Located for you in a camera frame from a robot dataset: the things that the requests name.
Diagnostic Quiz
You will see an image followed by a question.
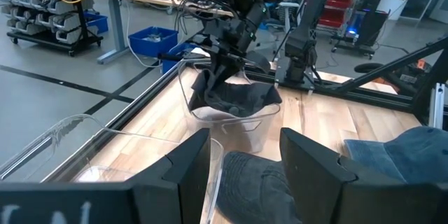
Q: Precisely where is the black equipment cart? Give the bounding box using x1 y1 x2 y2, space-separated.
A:
330 0 421 60

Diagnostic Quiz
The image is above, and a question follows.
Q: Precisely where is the rack of grey bins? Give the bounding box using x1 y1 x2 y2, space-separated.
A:
0 0 104 57

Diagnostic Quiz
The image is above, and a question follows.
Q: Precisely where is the black fabric hat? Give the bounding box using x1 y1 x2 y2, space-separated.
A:
188 68 283 118

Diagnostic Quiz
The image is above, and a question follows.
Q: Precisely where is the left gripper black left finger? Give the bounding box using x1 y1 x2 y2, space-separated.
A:
0 127 211 224

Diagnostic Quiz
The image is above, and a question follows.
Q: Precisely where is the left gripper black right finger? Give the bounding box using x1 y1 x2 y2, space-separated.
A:
279 127 448 224

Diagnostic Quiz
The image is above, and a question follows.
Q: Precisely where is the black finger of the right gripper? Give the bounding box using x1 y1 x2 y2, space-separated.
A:
230 55 248 80
209 58 234 90

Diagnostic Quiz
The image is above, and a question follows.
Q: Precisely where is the silver aluminium post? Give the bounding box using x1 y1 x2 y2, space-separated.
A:
428 83 447 130

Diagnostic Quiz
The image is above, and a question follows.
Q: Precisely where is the small blue storage crate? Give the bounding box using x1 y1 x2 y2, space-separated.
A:
83 11 109 35

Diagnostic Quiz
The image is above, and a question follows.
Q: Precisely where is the red tool cabinet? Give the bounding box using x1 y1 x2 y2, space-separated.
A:
293 0 355 29

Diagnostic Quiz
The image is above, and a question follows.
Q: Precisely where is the dark blue garment pile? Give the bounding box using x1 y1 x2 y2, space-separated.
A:
344 125 448 185

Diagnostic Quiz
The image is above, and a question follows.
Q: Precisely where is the clear plastic bin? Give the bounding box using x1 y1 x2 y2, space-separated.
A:
0 113 225 224
177 59 283 155

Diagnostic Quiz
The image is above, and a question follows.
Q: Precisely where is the office chair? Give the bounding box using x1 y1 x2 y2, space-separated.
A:
275 0 302 34

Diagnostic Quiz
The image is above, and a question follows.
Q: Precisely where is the dark grey corduroy hat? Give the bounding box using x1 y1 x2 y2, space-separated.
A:
213 150 302 224

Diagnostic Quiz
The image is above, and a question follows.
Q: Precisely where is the large blue storage crate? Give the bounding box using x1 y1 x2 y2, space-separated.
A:
127 25 179 58

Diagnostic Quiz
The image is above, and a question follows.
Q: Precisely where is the wooden top desk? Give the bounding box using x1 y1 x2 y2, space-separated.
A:
57 0 235 65

